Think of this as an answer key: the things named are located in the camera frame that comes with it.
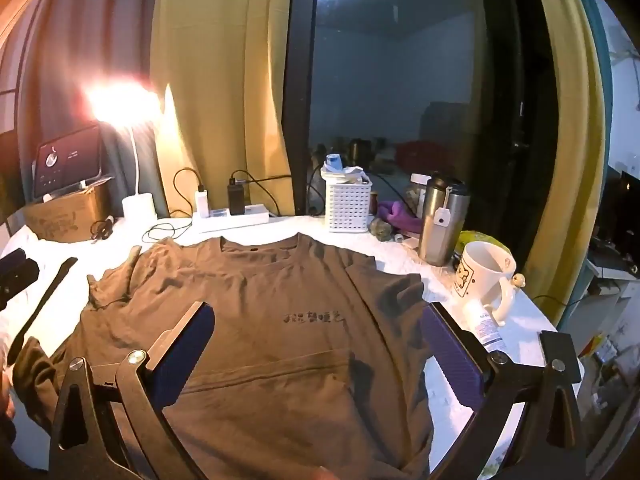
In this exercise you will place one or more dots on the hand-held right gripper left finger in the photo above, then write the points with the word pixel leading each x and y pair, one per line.
pixel 186 355

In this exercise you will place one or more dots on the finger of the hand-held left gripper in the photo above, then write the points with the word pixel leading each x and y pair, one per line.
pixel 42 307

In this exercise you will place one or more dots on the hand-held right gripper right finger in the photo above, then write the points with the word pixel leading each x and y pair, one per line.
pixel 452 355

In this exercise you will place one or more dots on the brown t-shirt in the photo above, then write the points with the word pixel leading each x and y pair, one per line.
pixel 260 285

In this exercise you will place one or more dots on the white labelled bottle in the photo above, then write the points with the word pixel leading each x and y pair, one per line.
pixel 482 327

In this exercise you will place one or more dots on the cardboard box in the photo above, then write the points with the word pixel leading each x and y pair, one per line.
pixel 60 217

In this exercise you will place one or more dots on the white textured tablecloth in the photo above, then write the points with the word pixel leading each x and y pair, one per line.
pixel 435 285

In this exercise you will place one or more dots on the white cartoon mug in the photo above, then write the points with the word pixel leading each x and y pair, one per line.
pixel 480 275

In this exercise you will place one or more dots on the yellow-green packet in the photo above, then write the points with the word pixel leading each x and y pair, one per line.
pixel 472 237

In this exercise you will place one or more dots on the steel tumbler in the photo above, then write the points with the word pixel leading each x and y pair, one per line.
pixel 440 235

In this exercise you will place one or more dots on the black tablet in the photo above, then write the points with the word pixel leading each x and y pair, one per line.
pixel 67 160

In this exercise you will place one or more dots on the white paper tag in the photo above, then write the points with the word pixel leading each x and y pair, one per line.
pixel 442 216

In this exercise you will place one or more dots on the white desk lamp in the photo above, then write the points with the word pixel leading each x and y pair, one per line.
pixel 139 206

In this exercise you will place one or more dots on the white power strip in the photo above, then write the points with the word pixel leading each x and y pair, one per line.
pixel 235 221

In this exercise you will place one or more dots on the grey fuzzy ball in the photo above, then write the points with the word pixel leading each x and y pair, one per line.
pixel 382 230

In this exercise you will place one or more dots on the purple cloth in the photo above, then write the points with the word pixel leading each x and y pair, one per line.
pixel 400 212

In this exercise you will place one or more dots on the white charger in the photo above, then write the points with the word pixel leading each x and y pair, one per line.
pixel 201 202

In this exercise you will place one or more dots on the black charger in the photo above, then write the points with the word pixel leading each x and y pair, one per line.
pixel 236 200

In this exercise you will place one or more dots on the small red tin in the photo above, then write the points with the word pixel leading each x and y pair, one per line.
pixel 374 205

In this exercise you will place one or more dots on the clear jar with white lid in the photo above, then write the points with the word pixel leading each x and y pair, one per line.
pixel 419 185

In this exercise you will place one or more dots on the white plastic basket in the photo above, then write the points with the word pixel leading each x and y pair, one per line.
pixel 348 207

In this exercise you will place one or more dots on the bundle of small packets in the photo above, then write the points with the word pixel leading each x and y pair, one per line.
pixel 335 165

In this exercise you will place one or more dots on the yellow curtain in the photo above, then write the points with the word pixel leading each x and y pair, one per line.
pixel 575 160
pixel 220 85

